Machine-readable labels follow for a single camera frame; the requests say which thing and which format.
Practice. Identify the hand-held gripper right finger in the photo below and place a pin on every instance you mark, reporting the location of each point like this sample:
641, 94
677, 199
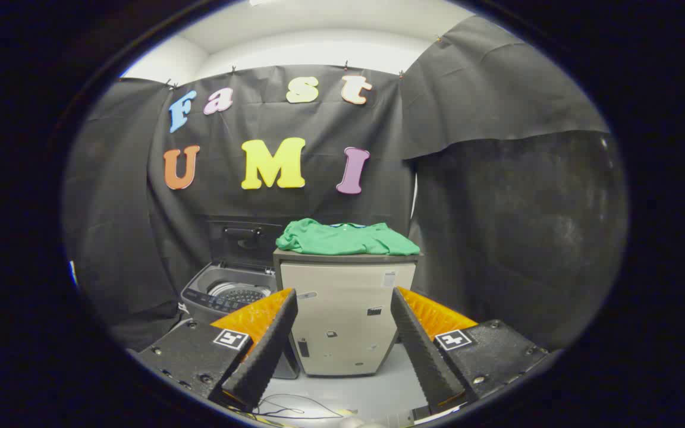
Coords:
423, 356

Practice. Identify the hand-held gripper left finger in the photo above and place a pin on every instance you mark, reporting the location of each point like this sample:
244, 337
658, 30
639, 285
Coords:
265, 351

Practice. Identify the grey washing machine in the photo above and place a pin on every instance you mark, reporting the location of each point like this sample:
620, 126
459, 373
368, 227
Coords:
211, 294

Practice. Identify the green shirt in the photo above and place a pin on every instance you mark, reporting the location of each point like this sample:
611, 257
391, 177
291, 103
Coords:
342, 238

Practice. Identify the beige cabinet with grey top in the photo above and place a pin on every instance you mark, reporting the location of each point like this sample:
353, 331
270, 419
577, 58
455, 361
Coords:
342, 297

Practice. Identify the black backdrop cloth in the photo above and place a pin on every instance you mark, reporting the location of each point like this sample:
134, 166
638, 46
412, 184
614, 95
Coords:
497, 208

